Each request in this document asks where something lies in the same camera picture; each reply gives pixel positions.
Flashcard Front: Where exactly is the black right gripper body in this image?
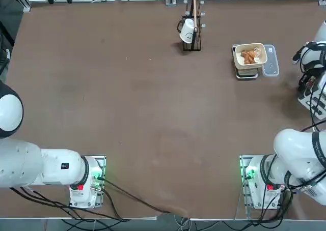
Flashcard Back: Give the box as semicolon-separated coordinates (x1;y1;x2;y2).
298;72;320;93

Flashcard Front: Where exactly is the brown toy chicken drumstick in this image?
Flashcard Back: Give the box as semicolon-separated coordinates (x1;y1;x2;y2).
240;50;255;65

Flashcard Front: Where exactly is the silver digital kitchen scale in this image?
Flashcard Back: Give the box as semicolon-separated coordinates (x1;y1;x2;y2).
231;44;259;81

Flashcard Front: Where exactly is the clear plastic container lid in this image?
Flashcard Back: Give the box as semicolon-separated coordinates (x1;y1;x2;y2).
261;44;280;77

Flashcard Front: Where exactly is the cream rectangular container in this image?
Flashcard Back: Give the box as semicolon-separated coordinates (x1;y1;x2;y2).
234;43;268;70

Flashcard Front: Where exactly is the white mug black handle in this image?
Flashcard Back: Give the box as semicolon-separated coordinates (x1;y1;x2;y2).
177;18;198;44

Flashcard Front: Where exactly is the black wire cup rack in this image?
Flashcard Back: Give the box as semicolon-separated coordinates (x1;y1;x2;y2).
182;0;206;51

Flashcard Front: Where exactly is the black left base cable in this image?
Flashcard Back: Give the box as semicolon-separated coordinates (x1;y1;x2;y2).
10;177;176;223

